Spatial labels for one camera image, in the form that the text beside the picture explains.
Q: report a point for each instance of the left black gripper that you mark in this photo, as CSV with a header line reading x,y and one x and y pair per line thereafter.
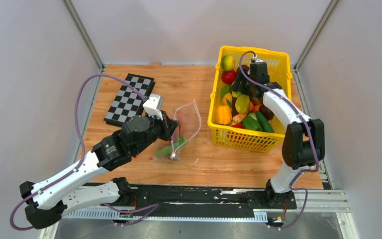
x,y
168,125

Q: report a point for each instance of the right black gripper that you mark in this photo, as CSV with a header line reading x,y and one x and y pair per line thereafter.
x,y
241,77

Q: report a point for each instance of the red tomato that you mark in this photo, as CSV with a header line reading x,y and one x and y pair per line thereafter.
x,y
228,77

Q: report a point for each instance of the red apple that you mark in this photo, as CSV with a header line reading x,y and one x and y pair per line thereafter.
x,y
186,123

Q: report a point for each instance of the clear zip top bag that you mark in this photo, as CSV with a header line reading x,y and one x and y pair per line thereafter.
x,y
191,109

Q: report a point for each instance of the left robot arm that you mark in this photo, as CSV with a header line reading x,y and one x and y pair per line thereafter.
x,y
50,200

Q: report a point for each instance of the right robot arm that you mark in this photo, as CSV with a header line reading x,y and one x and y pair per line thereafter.
x,y
304,142

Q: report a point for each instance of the yellow green starfruit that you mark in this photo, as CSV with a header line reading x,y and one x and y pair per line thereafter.
x,y
242,104

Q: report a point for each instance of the yellow green mango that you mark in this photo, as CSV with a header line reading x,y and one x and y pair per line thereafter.
x,y
227,63

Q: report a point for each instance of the yellow bell pepper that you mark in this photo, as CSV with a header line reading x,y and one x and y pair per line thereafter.
x,y
223,115

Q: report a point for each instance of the green bell pepper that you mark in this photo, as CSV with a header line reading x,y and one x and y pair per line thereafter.
x,y
251,124

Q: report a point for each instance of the yellow plastic basket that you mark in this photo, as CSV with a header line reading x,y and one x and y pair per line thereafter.
x,y
279,71

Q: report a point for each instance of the black white chessboard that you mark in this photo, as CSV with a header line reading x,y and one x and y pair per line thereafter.
x,y
127,103

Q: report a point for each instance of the dark green cucumber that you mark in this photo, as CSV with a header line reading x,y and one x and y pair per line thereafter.
x,y
264,123

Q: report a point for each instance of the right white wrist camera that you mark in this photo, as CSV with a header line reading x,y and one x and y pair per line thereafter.
x,y
255,59

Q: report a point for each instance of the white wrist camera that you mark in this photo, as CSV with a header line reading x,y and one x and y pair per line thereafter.
x,y
255,59
153,106

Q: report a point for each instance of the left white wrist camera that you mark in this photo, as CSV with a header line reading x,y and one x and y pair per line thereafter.
x,y
153,106

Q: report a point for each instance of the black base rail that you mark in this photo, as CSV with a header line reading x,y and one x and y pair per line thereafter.
x,y
212,204

